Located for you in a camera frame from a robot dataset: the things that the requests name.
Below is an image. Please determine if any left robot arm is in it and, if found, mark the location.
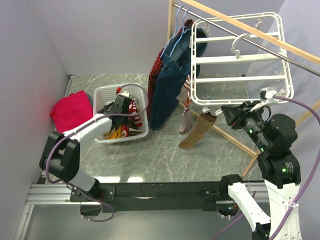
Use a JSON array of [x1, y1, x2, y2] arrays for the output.
[[39, 94, 132, 201]]

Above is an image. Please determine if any blue wire hanger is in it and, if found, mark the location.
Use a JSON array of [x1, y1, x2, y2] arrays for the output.
[[160, 5, 191, 59]]

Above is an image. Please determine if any aluminium rail frame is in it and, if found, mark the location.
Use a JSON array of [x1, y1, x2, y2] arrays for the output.
[[13, 74, 76, 240]]

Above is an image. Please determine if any white laundry basket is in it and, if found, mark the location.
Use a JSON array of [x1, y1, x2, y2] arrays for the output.
[[93, 83, 149, 144]]

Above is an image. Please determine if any red polka dot garment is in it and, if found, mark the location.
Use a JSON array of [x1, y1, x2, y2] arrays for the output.
[[146, 19, 196, 118]]

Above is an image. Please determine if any black base beam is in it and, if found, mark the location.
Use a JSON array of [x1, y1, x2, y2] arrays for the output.
[[69, 181, 242, 213]]

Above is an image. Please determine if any tan stocking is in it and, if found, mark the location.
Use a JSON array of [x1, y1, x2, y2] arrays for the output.
[[179, 112, 217, 150]]

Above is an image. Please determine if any mustard yellow sock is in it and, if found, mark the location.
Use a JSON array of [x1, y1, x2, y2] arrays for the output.
[[103, 125, 122, 140]]

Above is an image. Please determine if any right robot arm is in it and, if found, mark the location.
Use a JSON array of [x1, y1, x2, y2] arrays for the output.
[[219, 101, 302, 240]]

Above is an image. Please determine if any metal hanging rod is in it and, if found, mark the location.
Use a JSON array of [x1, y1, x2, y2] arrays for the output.
[[173, 2, 320, 77]]

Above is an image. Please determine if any pink folded cloth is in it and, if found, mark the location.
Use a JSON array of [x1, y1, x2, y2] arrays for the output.
[[49, 90, 93, 133]]

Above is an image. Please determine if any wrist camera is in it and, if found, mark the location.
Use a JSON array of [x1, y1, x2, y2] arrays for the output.
[[116, 86, 130, 98], [250, 87, 279, 112]]

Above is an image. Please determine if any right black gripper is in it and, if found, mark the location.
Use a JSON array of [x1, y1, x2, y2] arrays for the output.
[[219, 98, 270, 149]]

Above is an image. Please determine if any beige striped-cuff sock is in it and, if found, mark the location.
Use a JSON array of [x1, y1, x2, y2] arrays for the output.
[[178, 96, 193, 135], [176, 74, 191, 103]]

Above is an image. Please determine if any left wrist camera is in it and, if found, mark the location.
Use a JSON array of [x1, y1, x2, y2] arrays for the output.
[[116, 86, 130, 98]]

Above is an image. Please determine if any wooden clothes rack frame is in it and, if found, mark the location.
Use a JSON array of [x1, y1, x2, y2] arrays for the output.
[[181, 0, 320, 178]]

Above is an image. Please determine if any red white striped sock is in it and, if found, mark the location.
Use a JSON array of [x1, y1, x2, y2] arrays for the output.
[[128, 99, 143, 127]]

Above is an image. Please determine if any dark blue denim garment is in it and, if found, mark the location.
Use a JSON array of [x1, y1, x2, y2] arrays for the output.
[[149, 26, 209, 131]]

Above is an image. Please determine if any white plastic clip hanger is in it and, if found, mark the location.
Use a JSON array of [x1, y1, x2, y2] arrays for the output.
[[189, 17, 295, 107]]

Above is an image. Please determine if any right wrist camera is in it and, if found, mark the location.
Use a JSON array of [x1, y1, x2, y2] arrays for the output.
[[250, 87, 279, 112]]

